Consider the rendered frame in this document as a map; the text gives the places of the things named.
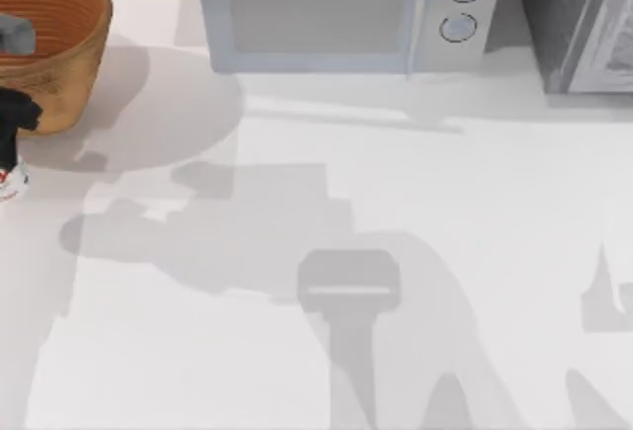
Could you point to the microwave door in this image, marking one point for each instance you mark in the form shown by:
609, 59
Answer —
316, 10

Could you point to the pale microwave oven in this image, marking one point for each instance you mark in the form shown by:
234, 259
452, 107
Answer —
445, 57

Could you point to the woven wooden basket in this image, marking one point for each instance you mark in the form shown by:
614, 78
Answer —
74, 54

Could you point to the grey object in basket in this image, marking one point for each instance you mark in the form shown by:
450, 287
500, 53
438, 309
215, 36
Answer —
17, 35

